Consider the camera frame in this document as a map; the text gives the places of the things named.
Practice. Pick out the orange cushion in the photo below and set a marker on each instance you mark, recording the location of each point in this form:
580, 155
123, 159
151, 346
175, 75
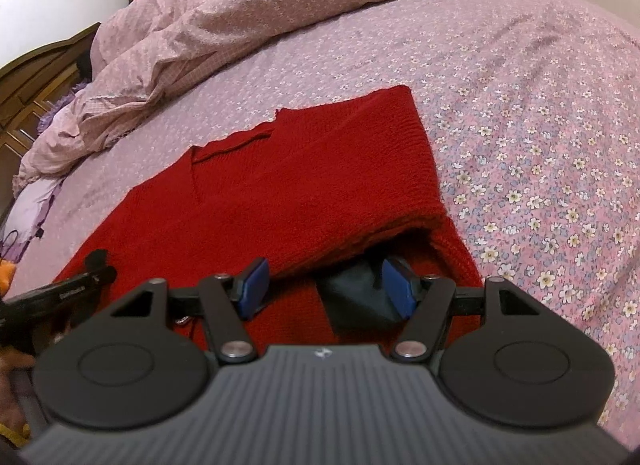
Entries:
5, 277

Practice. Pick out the wooden headboard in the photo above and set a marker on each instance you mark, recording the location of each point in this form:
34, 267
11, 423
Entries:
30, 90

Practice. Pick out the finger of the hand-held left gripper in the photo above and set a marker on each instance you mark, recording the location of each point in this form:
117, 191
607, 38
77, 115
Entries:
100, 267

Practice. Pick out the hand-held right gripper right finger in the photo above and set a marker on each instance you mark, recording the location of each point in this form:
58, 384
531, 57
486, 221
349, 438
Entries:
399, 292

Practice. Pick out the red knitted sweater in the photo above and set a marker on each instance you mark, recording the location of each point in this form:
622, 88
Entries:
300, 185

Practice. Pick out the pink floral bedsheet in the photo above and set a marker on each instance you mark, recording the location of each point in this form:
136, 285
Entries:
525, 120

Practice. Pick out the purple ruffled pillow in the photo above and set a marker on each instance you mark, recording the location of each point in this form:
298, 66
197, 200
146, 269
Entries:
30, 210

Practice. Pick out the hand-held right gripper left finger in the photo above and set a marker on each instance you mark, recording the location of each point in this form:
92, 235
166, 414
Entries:
252, 292

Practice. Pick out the pink checked quilt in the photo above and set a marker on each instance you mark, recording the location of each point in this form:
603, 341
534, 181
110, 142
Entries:
250, 10

